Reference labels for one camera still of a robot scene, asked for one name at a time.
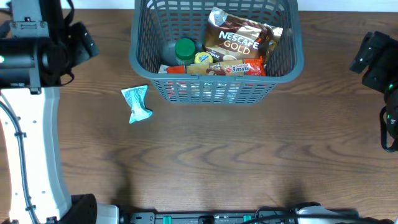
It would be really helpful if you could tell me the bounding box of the grey plastic mesh basket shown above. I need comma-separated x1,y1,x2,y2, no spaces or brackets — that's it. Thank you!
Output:
129,0,305,104

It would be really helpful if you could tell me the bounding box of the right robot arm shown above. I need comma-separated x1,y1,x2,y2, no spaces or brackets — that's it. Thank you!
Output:
349,31,397,152

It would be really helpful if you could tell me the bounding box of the mint green pouch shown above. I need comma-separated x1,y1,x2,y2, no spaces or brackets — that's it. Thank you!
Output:
121,85,153,124

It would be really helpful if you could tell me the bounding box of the green lidded jar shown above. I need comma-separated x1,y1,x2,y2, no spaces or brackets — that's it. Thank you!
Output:
174,39,196,65

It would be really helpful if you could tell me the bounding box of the brown Nescafe Gold bag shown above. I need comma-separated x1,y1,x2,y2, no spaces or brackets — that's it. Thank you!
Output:
202,7,284,63

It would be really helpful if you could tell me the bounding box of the tissue pack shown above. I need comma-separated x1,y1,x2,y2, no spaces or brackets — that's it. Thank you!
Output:
158,65,169,73

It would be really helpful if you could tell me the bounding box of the yellow Mentos bottle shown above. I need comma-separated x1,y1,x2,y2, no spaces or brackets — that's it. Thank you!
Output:
194,52,213,64

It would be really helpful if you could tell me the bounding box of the red spaghetti packet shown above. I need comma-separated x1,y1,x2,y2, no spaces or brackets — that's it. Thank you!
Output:
166,58,266,76

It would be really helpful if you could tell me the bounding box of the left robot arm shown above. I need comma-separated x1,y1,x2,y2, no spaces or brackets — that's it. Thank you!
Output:
1,0,121,224

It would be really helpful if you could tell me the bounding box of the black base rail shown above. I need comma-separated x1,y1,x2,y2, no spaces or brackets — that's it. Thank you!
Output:
118,202,397,224

